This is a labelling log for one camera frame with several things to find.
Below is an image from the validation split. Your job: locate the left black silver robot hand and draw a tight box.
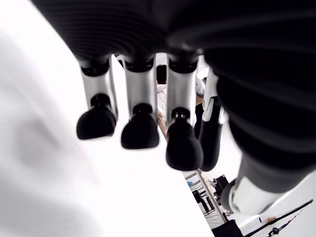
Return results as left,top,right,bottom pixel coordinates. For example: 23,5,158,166
29,0,316,216

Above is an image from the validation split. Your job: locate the seated person in white shirt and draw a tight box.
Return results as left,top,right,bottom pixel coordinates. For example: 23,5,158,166
156,64,171,143

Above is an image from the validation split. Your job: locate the metal shelf with equipment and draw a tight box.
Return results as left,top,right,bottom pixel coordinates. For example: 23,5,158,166
185,170,234,220

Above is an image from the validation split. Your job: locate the black tripod pole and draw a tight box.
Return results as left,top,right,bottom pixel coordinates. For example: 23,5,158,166
249,199,313,237

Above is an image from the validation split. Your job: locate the black chair back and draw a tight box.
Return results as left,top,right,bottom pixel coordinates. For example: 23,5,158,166
211,219,245,237

